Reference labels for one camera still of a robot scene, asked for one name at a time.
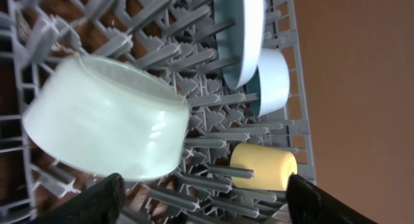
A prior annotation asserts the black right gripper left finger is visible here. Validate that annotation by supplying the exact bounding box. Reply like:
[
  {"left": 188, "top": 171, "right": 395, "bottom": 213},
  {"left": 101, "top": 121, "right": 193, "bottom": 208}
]
[{"left": 29, "top": 173, "right": 125, "bottom": 224}]

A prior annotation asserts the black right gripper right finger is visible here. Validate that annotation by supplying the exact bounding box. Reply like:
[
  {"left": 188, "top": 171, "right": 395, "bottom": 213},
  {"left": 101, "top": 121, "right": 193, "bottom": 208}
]
[{"left": 286, "top": 174, "right": 375, "bottom": 224}]

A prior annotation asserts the yellow plastic cup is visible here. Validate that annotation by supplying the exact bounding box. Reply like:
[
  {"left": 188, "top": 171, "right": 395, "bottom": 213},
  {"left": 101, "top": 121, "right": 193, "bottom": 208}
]
[{"left": 230, "top": 143, "right": 298, "bottom": 191}]

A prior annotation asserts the green bowl of rice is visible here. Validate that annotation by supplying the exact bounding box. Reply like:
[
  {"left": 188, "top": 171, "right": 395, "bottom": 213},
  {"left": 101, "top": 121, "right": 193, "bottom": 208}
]
[{"left": 22, "top": 55, "right": 190, "bottom": 181}]

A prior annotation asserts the light blue bowl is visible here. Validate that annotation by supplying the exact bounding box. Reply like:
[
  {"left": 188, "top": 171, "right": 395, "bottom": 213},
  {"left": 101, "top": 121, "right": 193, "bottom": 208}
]
[{"left": 246, "top": 49, "right": 290, "bottom": 117}]

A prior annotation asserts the grey dishwasher rack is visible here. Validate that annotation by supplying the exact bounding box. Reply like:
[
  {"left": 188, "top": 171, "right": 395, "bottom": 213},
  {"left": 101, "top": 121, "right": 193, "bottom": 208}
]
[{"left": 1, "top": 0, "right": 316, "bottom": 223}]

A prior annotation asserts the light blue plate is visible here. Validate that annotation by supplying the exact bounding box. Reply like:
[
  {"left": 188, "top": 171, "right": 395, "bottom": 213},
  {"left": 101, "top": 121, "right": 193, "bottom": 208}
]
[{"left": 213, "top": 0, "right": 265, "bottom": 89}]

